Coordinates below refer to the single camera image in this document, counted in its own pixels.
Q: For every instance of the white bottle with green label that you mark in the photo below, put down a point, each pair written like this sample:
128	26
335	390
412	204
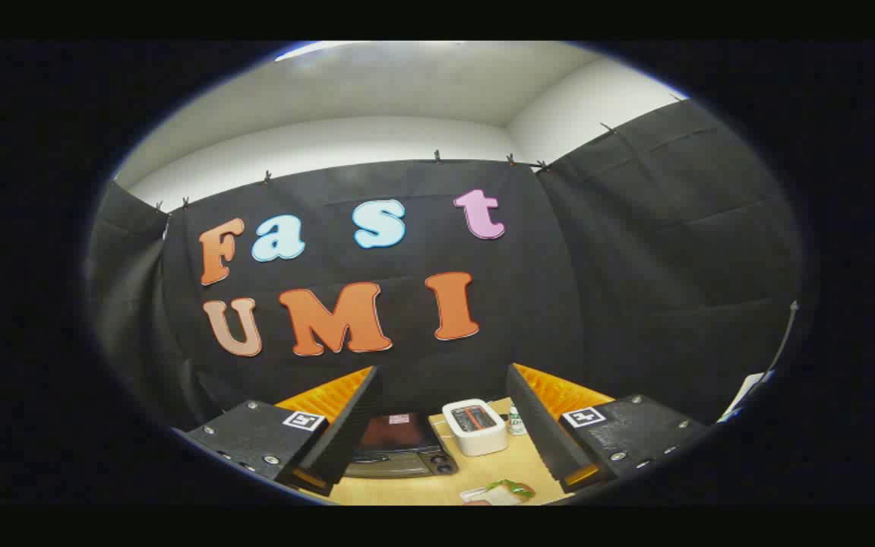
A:
516	424

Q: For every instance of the white pop-up toaster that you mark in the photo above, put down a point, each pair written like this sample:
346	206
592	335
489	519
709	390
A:
475	433

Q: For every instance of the lettuce sandwich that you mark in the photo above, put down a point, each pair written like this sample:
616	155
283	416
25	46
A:
511	488

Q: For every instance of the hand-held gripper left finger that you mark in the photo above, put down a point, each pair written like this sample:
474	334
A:
354	425

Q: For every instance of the black toaster oven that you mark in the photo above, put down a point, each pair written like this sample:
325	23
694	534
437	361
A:
399	437

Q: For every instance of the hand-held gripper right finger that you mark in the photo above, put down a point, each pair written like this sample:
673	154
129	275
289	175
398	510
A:
540	425

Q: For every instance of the white plastic tray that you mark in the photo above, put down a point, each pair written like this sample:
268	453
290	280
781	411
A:
470	495

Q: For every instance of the black backdrop cloth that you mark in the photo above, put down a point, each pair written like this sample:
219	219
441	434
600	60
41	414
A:
544	304

